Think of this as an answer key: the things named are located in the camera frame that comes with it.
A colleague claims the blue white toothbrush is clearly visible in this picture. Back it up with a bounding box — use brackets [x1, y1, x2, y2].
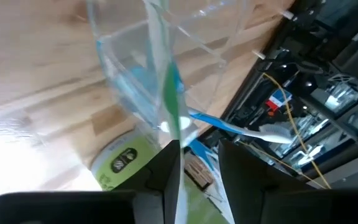
[186, 107, 294, 146]
[188, 138, 237, 224]

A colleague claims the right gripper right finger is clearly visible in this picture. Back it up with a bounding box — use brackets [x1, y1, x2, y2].
[218, 139, 295, 224]

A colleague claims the green disinfecting wipes canister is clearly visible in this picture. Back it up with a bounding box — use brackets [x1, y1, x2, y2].
[90, 128, 163, 192]

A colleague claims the clear plastic holder cup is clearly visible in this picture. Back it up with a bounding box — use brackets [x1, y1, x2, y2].
[84, 0, 254, 147]

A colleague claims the green white toothbrush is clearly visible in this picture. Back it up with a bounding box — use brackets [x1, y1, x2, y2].
[144, 0, 198, 224]

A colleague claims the wooden crate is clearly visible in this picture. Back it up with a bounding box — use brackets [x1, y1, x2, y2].
[183, 153, 215, 191]

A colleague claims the red white blue box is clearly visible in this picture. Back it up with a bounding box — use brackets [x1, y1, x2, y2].
[265, 88, 293, 112]

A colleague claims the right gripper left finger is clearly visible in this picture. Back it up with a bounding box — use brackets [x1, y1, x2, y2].
[115, 139, 181, 224]

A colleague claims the black aluminium table frame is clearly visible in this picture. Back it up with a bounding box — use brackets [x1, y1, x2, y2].
[194, 0, 323, 150]

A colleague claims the yellow extension cable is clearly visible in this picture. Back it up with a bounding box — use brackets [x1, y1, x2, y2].
[237, 72, 332, 190]

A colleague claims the white cylindrical peg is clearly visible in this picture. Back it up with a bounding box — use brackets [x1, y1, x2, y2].
[251, 49, 267, 60]
[278, 8, 295, 20]

